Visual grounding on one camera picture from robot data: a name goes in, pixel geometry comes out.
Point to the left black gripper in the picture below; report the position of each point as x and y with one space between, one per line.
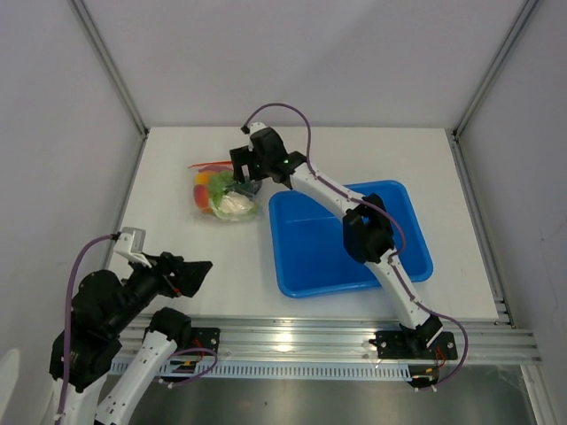
190 275

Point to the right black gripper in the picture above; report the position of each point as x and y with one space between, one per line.
243 157

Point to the grey fish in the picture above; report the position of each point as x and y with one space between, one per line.
249 188

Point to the green grape bunch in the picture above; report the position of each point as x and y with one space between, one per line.
219 183

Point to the clear zip bag orange zipper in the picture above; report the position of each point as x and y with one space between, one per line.
214 211

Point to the yellow mango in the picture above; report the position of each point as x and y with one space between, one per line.
203 178

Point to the red tomato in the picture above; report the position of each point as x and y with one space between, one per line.
201 197

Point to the red chili pepper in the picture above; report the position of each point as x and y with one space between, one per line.
215 167

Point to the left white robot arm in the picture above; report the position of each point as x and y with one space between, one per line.
98 308

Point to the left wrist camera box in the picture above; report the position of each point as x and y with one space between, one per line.
130 244

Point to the white slotted cable duct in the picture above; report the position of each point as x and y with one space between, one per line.
278 370

